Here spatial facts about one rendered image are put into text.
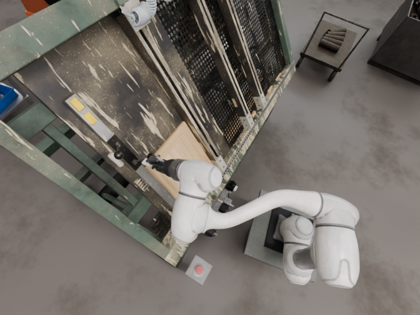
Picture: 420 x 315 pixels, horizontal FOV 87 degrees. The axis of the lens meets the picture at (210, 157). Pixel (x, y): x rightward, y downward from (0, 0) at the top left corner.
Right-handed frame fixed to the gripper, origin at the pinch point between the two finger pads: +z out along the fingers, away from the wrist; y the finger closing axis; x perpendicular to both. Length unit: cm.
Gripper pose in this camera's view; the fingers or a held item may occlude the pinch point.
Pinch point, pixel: (148, 162)
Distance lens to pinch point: 105.1
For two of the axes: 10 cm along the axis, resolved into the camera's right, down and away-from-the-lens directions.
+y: 4.3, 6.7, 6.1
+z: -7.4, -1.2, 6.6
